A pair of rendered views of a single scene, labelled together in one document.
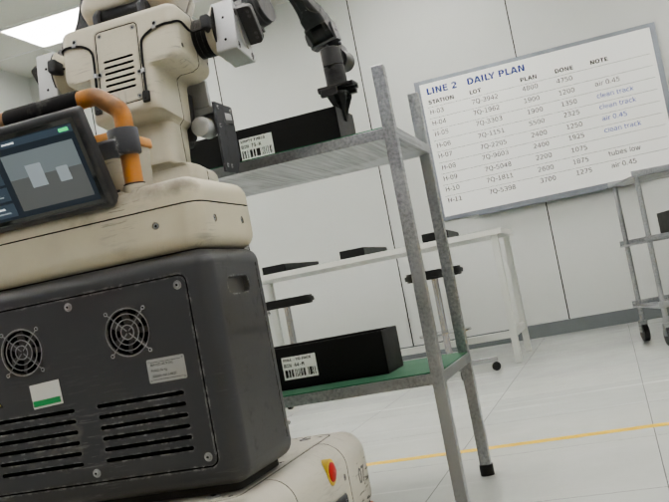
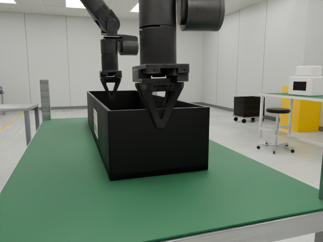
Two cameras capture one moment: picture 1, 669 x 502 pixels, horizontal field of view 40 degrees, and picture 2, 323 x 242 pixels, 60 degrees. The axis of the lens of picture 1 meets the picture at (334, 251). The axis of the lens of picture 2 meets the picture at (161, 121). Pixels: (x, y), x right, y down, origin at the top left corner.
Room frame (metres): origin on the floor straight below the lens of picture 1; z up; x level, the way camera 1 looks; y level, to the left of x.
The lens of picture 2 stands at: (2.23, -0.46, 1.11)
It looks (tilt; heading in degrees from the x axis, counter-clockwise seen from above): 9 degrees down; 56
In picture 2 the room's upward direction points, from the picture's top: straight up
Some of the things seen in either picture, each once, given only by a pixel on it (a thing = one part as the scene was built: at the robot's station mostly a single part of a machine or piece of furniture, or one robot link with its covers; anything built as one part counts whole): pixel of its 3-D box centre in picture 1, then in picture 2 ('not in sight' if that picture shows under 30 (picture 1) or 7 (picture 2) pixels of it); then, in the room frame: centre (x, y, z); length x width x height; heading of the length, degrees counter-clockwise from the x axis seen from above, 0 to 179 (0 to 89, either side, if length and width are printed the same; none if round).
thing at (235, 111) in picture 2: not in sight; (249, 109); (7.81, 3.94, 0.30); 0.64 x 0.44 x 0.60; 167
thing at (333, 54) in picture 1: (333, 58); (161, 12); (2.48, -0.09, 1.21); 0.07 x 0.06 x 0.07; 156
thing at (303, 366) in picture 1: (293, 366); not in sight; (2.54, 0.17, 0.41); 0.57 x 0.17 x 0.11; 74
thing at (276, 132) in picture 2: not in sight; (276, 129); (5.96, 1.96, 0.31); 0.53 x 0.50 x 0.62; 119
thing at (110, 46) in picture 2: not in sight; (110, 47); (2.64, 0.45, 1.21); 0.07 x 0.06 x 0.07; 171
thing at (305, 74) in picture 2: not in sight; (307, 80); (6.66, 1.93, 1.03); 0.44 x 0.37 x 0.46; 79
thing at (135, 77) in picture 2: (337, 106); (157, 98); (2.48, -0.08, 1.08); 0.07 x 0.07 x 0.09; 74
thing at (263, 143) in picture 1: (251, 153); (128, 117); (2.56, 0.18, 1.01); 0.57 x 0.17 x 0.11; 74
